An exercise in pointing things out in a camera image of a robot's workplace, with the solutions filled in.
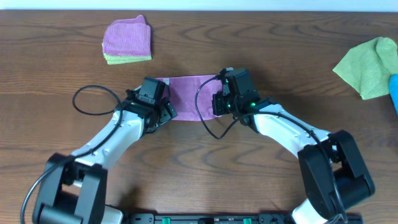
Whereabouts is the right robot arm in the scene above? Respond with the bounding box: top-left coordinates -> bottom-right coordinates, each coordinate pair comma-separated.
212,68 -> 375,223

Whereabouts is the black right camera cable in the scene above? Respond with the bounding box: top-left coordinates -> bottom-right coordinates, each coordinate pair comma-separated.
194,73 -> 346,218

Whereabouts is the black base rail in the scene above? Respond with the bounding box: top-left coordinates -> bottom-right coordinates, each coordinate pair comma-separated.
122,212 -> 297,224

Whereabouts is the crumpled green cloth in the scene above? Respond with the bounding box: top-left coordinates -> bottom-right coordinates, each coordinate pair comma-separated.
333,37 -> 397,100

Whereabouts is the folded purple cloth on stack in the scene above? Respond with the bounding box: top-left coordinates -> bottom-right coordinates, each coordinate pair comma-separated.
103,15 -> 151,57

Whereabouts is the blue object at edge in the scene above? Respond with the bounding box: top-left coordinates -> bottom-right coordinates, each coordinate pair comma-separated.
388,74 -> 398,114

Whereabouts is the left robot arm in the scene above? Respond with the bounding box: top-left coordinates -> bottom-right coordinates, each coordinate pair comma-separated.
31,84 -> 177,224

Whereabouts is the purple microfiber cloth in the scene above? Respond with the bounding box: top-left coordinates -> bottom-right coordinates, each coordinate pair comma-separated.
157,75 -> 222,121

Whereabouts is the white cloth care label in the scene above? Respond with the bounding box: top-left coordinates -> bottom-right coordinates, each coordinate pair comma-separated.
163,78 -> 170,85

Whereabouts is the folded green cloth under stack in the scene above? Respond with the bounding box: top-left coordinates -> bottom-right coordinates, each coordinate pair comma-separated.
102,41 -> 152,65

